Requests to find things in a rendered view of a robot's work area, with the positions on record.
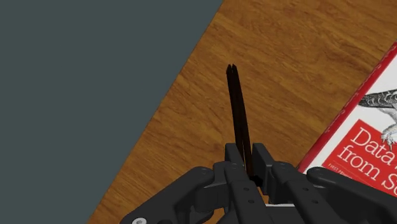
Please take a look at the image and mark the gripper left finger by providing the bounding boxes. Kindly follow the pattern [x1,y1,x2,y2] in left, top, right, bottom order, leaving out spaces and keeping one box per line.
[119,143,268,224]

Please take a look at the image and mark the dark brown thin stick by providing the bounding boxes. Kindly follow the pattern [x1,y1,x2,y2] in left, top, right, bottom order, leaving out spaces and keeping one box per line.
[226,64,254,178]

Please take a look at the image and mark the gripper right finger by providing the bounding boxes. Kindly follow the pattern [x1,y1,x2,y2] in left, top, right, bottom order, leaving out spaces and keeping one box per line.
[251,143,397,224]

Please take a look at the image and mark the red and white book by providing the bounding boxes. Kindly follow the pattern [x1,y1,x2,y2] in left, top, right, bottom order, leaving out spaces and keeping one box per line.
[296,40,397,197]

